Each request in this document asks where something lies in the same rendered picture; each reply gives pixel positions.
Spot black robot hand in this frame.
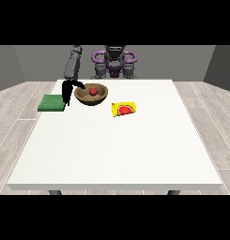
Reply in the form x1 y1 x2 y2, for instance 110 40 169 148
61 79 86 107

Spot yellow cup with melon print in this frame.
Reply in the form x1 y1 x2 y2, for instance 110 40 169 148
111 101 137 118

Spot green square pad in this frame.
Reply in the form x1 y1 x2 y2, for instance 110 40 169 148
37 94 66 113

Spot brown wooden bowl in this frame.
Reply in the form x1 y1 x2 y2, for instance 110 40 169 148
73 82 109 107

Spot grey robot trunk purple rings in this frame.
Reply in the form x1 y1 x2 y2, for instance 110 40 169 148
90 45 140 81

